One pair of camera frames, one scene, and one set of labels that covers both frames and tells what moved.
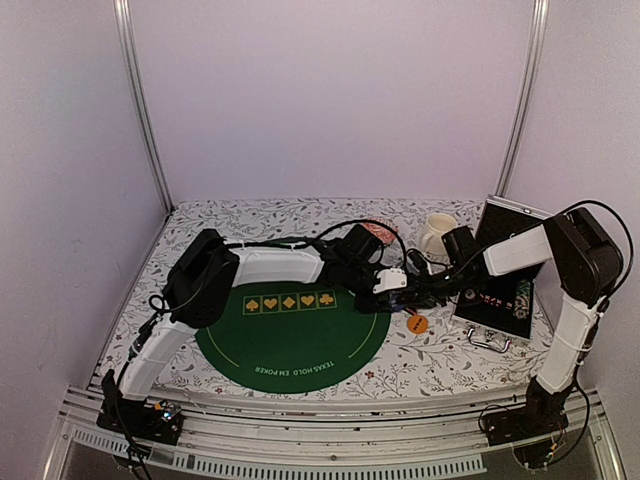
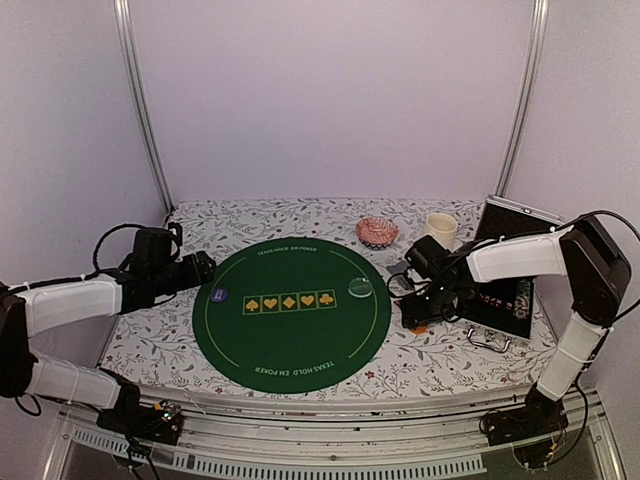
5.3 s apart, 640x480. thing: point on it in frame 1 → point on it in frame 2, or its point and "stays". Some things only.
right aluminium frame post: x=539 y=29 stays
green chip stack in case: x=522 y=302 stays
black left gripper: x=372 y=305 → x=200 y=272
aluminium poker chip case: x=495 y=307 stays
